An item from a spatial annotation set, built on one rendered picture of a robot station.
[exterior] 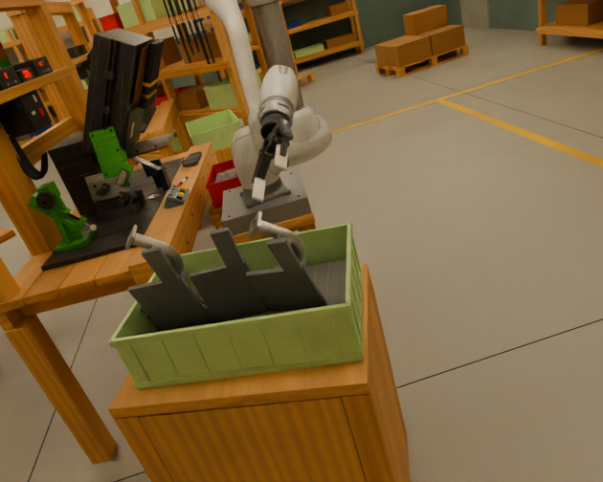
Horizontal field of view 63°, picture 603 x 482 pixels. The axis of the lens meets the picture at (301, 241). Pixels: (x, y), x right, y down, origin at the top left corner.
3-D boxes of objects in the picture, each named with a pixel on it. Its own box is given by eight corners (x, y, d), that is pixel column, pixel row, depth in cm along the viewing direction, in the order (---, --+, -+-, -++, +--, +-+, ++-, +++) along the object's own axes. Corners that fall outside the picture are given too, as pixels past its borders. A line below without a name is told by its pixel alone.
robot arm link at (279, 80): (300, 98, 132) (291, 133, 142) (303, 61, 140) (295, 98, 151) (259, 90, 130) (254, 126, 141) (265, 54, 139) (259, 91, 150)
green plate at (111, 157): (134, 170, 232) (119, 126, 227) (128, 172, 223) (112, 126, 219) (111, 177, 232) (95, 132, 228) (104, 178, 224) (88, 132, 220)
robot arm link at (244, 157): (237, 183, 201) (219, 131, 191) (278, 167, 205) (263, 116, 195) (247, 194, 187) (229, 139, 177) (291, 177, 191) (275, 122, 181)
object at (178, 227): (219, 164, 315) (211, 141, 309) (180, 291, 182) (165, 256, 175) (198, 168, 316) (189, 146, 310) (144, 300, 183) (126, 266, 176)
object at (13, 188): (121, 169, 313) (47, 5, 270) (9, 301, 181) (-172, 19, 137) (107, 172, 314) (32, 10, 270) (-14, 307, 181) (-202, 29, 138)
